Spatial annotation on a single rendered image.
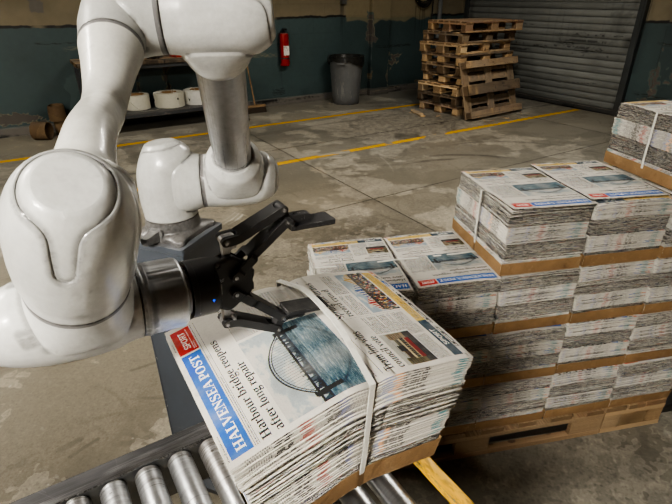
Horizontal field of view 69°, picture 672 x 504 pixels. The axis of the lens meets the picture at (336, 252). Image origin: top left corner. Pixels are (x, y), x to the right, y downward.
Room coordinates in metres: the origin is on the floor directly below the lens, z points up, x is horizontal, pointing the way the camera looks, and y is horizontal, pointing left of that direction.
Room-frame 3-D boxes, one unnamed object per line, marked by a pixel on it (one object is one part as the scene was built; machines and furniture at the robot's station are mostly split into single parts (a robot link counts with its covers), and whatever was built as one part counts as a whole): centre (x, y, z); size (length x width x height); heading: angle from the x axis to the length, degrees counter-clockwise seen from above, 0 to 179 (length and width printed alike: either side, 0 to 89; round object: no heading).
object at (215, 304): (0.56, 0.16, 1.30); 0.09 x 0.07 x 0.08; 122
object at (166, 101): (6.92, 2.48, 0.55); 1.80 x 0.70 x 1.09; 122
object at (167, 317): (0.52, 0.22, 1.30); 0.09 x 0.06 x 0.09; 32
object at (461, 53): (8.19, -2.06, 0.65); 1.33 x 0.94 x 1.30; 126
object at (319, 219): (0.63, 0.04, 1.35); 0.07 x 0.03 x 0.01; 122
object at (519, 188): (1.56, -0.63, 1.06); 0.37 x 0.29 x 0.01; 11
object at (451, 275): (1.54, -0.50, 0.42); 1.17 x 0.39 x 0.83; 102
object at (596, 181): (1.64, -0.91, 1.06); 0.37 x 0.28 x 0.01; 11
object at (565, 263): (1.56, -0.62, 0.86); 0.38 x 0.29 x 0.04; 11
